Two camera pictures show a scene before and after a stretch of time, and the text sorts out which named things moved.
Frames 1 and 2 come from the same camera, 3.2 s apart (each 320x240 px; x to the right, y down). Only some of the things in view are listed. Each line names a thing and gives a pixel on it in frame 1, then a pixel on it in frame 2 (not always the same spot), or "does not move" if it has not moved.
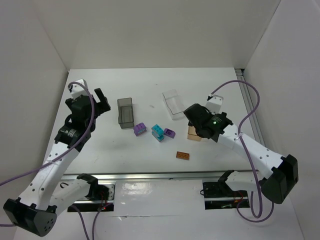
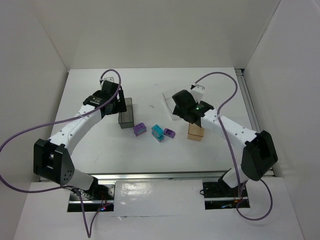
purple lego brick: [169, 133] does not move
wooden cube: [192, 134] does not move
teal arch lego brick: [157, 132] does not move
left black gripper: [100, 103] to [121, 101]
